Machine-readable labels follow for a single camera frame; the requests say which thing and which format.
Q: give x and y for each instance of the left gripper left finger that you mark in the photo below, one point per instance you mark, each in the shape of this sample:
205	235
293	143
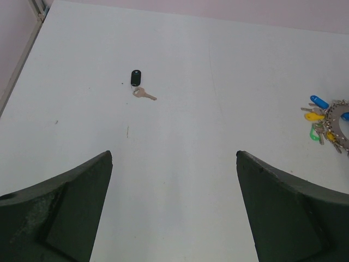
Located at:
57	219

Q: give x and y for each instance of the key with black tag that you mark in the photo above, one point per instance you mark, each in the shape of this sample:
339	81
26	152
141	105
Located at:
138	91

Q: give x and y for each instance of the left aluminium corner post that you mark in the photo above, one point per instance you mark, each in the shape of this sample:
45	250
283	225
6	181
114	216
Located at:
21	22

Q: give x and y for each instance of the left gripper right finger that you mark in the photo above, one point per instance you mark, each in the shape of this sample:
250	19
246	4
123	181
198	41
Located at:
292	219

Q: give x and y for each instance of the silver disc keyring with keys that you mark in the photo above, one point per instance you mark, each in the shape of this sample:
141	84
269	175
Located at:
325	122

